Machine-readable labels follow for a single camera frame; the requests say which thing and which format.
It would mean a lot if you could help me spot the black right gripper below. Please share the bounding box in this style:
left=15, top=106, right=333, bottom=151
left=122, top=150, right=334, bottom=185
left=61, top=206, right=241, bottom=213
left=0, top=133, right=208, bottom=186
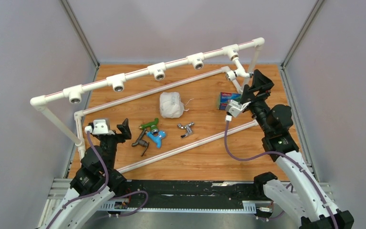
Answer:
left=239, top=69, right=273, bottom=135

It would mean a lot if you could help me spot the white plastic faucet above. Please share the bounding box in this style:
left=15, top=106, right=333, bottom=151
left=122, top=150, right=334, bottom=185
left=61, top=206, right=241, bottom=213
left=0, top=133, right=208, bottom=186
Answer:
left=225, top=57, right=254, bottom=82

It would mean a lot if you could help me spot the white PVC pipe frame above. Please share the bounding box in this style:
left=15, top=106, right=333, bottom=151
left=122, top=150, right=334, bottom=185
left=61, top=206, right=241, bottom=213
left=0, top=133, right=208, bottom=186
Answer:
left=30, top=37, right=265, bottom=159

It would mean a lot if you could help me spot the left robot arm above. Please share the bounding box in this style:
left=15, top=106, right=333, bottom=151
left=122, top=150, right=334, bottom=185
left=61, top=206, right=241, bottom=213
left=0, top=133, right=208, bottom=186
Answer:
left=42, top=118, right=132, bottom=229

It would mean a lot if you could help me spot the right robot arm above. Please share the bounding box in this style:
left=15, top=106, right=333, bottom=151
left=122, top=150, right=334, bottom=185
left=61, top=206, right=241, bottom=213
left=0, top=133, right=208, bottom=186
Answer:
left=241, top=70, right=354, bottom=229

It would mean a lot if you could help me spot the green sponge pack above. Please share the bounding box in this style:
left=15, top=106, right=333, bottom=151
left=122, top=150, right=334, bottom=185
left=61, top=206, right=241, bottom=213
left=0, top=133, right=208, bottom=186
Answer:
left=217, top=92, right=242, bottom=110

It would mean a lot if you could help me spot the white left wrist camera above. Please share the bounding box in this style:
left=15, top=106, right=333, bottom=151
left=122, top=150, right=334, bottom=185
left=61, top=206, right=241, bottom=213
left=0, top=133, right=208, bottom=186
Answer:
left=84, top=118, right=115, bottom=135

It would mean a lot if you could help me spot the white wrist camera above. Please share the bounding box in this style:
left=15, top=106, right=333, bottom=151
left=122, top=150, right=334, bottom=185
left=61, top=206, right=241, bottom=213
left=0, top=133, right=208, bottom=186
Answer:
left=225, top=100, right=251, bottom=117
left=84, top=118, right=115, bottom=135

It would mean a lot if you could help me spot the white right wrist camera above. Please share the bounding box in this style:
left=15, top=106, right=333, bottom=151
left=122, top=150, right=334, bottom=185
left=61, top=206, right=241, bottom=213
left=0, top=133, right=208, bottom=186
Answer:
left=225, top=100, right=251, bottom=117

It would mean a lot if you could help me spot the white drawstring bag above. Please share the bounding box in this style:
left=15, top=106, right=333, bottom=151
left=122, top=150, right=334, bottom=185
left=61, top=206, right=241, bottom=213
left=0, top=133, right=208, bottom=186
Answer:
left=159, top=92, right=189, bottom=118

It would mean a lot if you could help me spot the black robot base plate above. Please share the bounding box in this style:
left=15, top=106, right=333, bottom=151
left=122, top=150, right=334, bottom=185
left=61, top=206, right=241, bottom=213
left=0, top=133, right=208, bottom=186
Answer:
left=117, top=180, right=272, bottom=209

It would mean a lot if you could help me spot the white slotted cable duct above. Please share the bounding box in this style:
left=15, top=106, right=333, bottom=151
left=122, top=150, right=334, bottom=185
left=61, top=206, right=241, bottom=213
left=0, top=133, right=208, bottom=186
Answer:
left=101, top=201, right=257, bottom=214

